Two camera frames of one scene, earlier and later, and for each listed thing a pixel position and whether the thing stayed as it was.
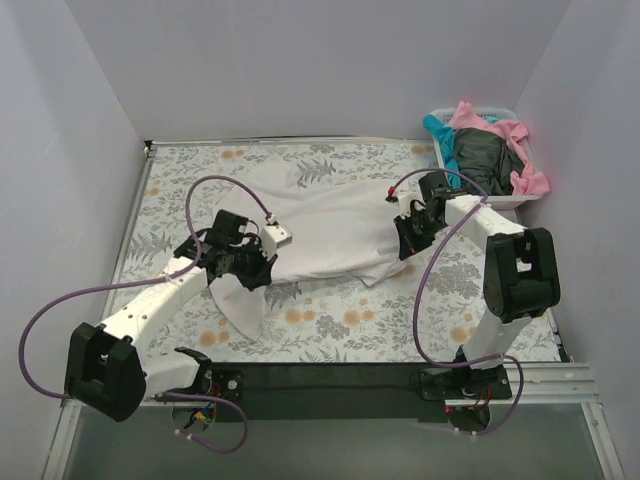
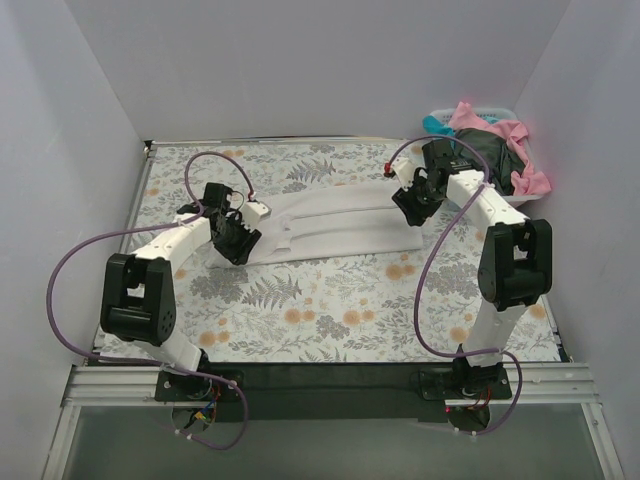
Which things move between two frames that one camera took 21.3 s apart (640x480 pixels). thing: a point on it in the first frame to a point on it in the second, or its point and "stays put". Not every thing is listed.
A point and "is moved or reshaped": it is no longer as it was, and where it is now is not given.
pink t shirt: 531,181 stays put
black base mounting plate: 336,390 stays put
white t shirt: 346,227 is moved or reshaped
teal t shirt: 445,136 stays put
